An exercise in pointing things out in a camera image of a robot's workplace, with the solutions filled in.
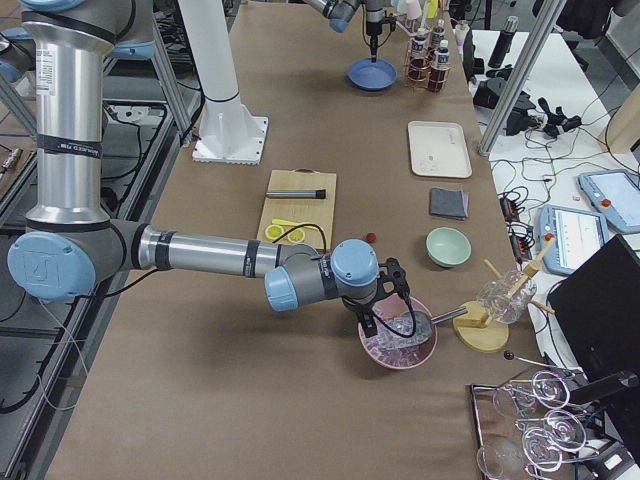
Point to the cream rabbit tray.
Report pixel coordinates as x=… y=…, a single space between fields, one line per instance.
x=438 y=149

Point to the wooden mug tree stand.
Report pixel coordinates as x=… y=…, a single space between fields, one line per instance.
x=478 y=330

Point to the lower left drink bottle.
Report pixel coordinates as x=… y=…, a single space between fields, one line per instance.
x=417 y=58

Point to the light green bowl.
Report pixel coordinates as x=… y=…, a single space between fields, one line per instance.
x=447 y=247

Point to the far teach pendant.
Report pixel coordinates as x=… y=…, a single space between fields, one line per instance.
x=615 y=194

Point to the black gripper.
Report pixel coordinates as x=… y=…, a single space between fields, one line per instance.
x=361 y=306
x=372 y=26

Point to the teach pendant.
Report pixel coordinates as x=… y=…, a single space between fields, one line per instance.
x=569 y=237
x=615 y=194

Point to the wine glass rack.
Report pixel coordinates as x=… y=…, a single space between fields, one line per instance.
x=529 y=428

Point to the blue plate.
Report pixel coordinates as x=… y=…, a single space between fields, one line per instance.
x=371 y=75

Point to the wooden cutting board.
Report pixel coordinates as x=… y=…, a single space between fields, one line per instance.
x=317 y=211

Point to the lower right drink bottle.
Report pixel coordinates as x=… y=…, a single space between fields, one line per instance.
x=438 y=34

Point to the pink bowl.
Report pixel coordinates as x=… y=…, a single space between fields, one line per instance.
x=395 y=355

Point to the glass mug on stand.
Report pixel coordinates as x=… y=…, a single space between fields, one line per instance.
x=505 y=299

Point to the metal ice scoop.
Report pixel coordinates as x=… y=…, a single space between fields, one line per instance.
x=412 y=328

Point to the steel cylinder muddler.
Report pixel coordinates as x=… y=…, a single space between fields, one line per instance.
x=311 y=194

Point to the clear acrylic ice cubes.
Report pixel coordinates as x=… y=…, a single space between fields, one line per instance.
x=390 y=340

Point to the grey folded cloth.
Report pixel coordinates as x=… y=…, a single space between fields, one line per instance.
x=447 y=203

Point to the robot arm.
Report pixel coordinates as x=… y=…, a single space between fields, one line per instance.
x=71 y=243
x=340 y=14

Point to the upper lemon slice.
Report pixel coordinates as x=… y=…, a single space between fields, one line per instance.
x=296 y=236

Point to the black thermos bottle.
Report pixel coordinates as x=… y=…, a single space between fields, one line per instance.
x=504 y=41

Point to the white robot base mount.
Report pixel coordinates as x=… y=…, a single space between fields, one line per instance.
x=228 y=132

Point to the copper wire bottle rack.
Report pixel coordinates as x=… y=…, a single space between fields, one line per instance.
x=427 y=68

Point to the yellow plastic knife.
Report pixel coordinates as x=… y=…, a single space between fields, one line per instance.
x=287 y=223

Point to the lower lemon slice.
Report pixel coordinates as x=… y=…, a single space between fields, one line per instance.
x=273 y=232

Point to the near teach pendant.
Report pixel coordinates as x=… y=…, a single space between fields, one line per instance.
x=569 y=237

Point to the lemon slice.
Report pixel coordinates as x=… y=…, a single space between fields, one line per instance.
x=273 y=232
x=296 y=236

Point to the upper drink bottle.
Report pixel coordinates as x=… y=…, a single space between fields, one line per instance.
x=439 y=67

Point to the drink bottle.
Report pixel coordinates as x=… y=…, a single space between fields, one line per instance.
x=438 y=34
x=439 y=67
x=417 y=58

